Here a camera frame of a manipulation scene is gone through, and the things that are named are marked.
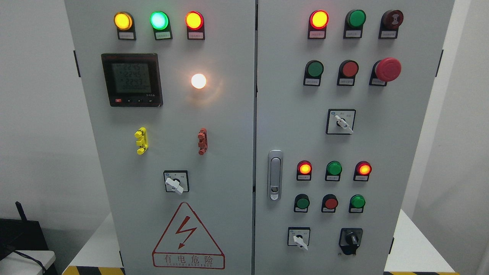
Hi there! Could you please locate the red terminal connector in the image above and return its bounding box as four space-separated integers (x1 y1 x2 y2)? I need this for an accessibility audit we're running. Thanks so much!
197 128 208 155

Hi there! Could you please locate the red push button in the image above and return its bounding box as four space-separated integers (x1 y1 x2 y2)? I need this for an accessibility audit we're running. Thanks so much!
337 60 359 86
321 194 338 213

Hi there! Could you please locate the white rotary switch upper right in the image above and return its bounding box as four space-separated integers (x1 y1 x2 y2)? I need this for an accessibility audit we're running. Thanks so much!
325 108 356 135

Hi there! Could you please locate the dark red buzzer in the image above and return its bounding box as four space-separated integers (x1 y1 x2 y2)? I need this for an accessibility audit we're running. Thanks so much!
378 10 404 39

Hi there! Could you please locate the grey electrical control cabinet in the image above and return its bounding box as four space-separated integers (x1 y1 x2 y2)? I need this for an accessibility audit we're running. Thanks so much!
65 0 454 275

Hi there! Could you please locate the clear white indicator lamp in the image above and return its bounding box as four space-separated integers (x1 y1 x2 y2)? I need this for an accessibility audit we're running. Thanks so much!
191 73 207 89

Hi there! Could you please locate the white box lower left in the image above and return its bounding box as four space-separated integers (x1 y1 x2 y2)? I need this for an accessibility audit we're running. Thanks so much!
0 250 56 275

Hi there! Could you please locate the white rotary switch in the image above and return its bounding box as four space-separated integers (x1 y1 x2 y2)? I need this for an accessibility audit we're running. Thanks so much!
287 227 311 251
325 108 356 135

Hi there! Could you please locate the lit red indicator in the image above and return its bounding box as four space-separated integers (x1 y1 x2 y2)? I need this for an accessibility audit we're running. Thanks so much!
353 161 372 181
296 160 312 181

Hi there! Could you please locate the lit red indicator lower right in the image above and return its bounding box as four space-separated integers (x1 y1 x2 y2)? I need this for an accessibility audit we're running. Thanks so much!
353 161 372 181

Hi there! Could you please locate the red push button lower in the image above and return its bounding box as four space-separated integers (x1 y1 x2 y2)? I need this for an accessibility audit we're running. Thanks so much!
321 194 338 213

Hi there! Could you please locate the white rotary switch door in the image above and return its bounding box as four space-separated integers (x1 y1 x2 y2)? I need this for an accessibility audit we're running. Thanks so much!
164 170 190 195

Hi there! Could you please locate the lit red indicator lower left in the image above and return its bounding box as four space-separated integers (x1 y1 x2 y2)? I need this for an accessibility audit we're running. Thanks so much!
296 160 312 181

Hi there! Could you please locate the yellow terminal connector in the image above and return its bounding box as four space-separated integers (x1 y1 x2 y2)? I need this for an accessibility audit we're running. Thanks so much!
134 127 149 155

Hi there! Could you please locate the red push button upper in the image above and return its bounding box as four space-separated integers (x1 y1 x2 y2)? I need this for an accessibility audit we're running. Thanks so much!
337 60 359 86

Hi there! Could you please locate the white rotary switch lower right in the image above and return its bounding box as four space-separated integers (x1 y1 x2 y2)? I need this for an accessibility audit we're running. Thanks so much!
287 227 311 251

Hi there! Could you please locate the green indicator light top right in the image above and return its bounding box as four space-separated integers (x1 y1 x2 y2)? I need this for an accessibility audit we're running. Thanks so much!
343 9 366 39

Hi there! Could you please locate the red emergency stop button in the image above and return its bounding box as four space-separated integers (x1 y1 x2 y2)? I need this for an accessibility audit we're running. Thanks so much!
369 57 402 87

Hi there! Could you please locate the red electric danger warning sticker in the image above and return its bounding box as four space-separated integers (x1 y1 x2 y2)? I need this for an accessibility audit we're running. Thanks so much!
152 202 225 270

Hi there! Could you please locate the red indicator light right door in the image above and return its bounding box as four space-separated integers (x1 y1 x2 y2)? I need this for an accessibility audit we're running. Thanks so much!
308 10 329 39

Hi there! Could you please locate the green indicator lower middle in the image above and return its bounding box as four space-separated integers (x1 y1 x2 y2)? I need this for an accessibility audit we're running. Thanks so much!
325 161 342 181

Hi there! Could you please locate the green push button lower right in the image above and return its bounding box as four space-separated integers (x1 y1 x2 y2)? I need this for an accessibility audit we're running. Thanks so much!
348 194 366 214

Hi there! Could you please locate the black cable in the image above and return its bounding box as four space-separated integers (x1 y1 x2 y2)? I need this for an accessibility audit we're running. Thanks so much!
0 244 48 275

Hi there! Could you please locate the black digital power meter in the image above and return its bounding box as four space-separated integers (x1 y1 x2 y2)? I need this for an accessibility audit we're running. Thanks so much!
101 53 163 108

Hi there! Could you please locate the green push button upper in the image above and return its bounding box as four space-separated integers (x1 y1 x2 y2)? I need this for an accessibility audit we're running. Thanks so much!
303 60 324 86

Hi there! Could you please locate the yellow indicator light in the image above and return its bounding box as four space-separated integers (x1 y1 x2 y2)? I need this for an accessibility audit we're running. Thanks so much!
114 11 136 40

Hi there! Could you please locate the black selector knob switch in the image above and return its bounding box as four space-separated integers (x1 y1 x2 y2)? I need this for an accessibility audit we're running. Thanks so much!
338 228 363 255

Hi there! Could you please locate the red indicator light left door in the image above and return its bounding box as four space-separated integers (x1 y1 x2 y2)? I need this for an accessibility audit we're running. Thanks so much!
185 11 206 40

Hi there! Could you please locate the green push button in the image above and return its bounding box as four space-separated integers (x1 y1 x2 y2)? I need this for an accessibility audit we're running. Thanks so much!
303 60 324 86
348 194 366 214
294 194 310 213

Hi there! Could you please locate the red indicator light door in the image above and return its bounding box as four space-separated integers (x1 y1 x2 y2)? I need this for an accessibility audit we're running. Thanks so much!
308 10 329 39
185 11 206 40

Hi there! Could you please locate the lit green indicator light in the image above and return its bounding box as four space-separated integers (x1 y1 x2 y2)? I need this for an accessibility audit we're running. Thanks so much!
150 11 173 40

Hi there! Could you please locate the black device with antenna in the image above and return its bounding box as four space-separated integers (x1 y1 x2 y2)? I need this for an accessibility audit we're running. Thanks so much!
0 202 49 260

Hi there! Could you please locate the silver door lock handle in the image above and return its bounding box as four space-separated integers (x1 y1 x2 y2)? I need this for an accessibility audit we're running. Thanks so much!
267 150 283 201

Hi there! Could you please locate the green push button lower left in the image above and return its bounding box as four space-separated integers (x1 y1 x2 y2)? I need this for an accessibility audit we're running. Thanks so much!
294 194 310 213

